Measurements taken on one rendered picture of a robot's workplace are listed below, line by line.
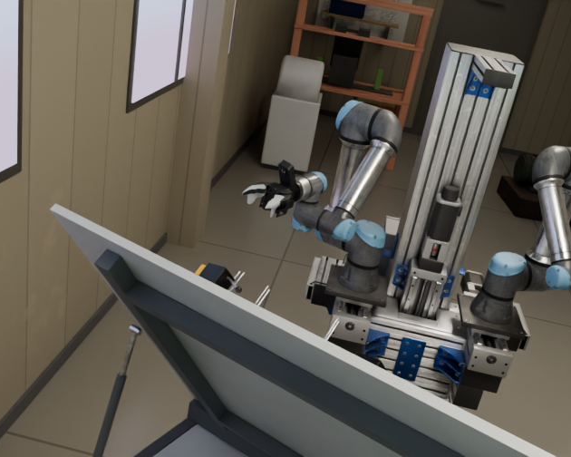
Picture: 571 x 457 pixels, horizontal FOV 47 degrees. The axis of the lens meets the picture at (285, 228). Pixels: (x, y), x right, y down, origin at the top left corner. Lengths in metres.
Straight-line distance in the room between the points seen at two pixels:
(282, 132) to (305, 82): 0.58
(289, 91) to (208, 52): 2.39
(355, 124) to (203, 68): 2.55
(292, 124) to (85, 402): 4.23
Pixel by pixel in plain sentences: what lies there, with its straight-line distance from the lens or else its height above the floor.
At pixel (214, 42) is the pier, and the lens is 4.64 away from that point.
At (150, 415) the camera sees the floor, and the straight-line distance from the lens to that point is 3.48.
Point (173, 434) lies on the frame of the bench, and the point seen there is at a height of 0.80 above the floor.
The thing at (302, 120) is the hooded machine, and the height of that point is 0.61.
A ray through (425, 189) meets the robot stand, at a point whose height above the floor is 1.53.
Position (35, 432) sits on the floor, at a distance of 3.40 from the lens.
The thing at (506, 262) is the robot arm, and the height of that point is 1.39.
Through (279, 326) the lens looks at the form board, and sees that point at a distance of 1.09.
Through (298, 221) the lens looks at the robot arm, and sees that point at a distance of 2.15.
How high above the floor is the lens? 2.26
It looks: 23 degrees down
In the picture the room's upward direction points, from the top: 11 degrees clockwise
